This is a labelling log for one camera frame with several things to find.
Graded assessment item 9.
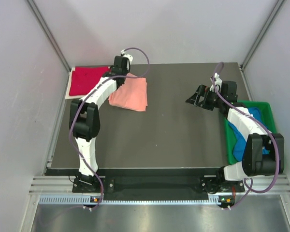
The right aluminium frame post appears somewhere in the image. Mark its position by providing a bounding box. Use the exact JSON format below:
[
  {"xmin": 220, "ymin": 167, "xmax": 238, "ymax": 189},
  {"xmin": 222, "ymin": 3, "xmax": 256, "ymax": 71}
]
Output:
[{"xmin": 240, "ymin": 0, "xmax": 286, "ymax": 71}]

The folded red t shirt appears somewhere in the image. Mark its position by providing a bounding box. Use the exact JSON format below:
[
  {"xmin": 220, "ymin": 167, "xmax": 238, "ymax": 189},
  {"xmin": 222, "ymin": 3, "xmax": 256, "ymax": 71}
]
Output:
[{"xmin": 68, "ymin": 66, "xmax": 110, "ymax": 97}]

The folded white t shirt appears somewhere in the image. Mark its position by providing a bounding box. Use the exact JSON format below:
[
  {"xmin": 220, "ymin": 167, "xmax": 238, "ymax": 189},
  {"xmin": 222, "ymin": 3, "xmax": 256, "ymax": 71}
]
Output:
[{"xmin": 65, "ymin": 66, "xmax": 88, "ymax": 99}]

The slotted grey cable duct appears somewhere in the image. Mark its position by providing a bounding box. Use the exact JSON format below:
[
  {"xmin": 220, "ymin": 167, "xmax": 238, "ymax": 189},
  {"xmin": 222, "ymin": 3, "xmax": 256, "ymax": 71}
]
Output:
[{"xmin": 39, "ymin": 194, "xmax": 235, "ymax": 206}]

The blue t shirt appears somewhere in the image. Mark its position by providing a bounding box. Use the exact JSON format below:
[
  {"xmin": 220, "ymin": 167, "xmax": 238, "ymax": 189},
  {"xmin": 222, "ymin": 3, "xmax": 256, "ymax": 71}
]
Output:
[{"xmin": 226, "ymin": 106, "xmax": 268, "ymax": 164}]

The purple cable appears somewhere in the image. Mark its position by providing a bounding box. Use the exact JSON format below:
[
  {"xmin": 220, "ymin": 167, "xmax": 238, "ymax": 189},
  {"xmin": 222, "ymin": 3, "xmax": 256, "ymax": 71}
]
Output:
[
  {"xmin": 69, "ymin": 47, "xmax": 150, "ymax": 211},
  {"xmin": 211, "ymin": 61, "xmax": 280, "ymax": 210}
]

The aluminium frame post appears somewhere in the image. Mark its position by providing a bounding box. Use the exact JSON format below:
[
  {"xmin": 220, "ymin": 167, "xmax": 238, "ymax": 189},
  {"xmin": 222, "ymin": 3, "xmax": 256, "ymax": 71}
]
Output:
[
  {"xmin": 240, "ymin": 0, "xmax": 286, "ymax": 71},
  {"xmin": 25, "ymin": 0, "xmax": 71, "ymax": 72}
]

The left aluminium frame post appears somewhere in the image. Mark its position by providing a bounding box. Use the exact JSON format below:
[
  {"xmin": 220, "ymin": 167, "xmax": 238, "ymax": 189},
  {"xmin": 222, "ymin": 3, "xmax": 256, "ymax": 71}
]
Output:
[{"xmin": 25, "ymin": 0, "xmax": 71, "ymax": 72}]

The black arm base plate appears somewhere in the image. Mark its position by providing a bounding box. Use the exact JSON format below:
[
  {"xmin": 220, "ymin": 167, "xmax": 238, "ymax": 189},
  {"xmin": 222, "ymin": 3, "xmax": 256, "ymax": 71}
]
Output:
[{"xmin": 72, "ymin": 168, "xmax": 245, "ymax": 194}]

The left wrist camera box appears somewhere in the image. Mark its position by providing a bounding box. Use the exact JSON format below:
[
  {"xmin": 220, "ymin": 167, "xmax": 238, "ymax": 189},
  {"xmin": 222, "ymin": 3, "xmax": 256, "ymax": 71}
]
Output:
[{"xmin": 113, "ymin": 56, "xmax": 130, "ymax": 69}]

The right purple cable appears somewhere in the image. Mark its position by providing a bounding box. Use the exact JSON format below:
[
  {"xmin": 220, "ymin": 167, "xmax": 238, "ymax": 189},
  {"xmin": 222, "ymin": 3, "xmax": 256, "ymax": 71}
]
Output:
[{"xmin": 211, "ymin": 61, "xmax": 280, "ymax": 210}]

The green plastic bin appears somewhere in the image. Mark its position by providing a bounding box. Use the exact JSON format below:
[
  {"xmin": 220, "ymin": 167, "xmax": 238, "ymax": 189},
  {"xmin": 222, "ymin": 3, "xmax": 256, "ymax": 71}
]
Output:
[{"xmin": 224, "ymin": 101, "xmax": 276, "ymax": 165}]

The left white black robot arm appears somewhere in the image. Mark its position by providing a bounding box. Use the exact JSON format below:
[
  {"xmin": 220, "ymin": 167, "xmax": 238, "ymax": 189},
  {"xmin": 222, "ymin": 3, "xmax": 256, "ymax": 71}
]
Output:
[{"xmin": 69, "ymin": 64, "xmax": 130, "ymax": 192}]

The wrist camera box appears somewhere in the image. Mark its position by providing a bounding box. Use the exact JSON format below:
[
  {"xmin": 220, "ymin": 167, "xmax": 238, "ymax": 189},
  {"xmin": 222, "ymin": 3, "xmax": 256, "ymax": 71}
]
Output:
[
  {"xmin": 113, "ymin": 56, "xmax": 130, "ymax": 69},
  {"xmin": 221, "ymin": 81, "xmax": 237, "ymax": 99}
]

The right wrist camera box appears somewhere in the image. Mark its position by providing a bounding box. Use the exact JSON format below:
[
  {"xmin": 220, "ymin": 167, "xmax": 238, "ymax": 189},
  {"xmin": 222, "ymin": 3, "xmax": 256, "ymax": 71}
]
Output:
[{"xmin": 221, "ymin": 81, "xmax": 237, "ymax": 99}]

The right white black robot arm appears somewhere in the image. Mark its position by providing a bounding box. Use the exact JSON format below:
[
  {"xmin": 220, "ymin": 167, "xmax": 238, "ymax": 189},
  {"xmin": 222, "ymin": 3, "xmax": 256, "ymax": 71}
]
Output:
[{"xmin": 186, "ymin": 81, "xmax": 285, "ymax": 191}]

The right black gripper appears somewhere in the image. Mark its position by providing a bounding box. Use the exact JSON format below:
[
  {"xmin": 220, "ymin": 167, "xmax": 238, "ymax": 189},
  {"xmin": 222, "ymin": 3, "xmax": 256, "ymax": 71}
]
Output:
[{"xmin": 185, "ymin": 85, "xmax": 224, "ymax": 111}]

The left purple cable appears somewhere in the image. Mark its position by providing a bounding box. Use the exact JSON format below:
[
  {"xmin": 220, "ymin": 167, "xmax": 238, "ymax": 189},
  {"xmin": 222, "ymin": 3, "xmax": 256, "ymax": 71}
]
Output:
[{"xmin": 69, "ymin": 47, "xmax": 150, "ymax": 211}]

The salmon pink t shirt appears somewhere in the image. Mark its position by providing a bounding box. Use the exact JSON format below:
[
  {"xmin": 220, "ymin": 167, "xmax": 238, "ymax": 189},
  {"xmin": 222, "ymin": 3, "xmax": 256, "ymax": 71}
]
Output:
[{"xmin": 109, "ymin": 73, "xmax": 148, "ymax": 112}]

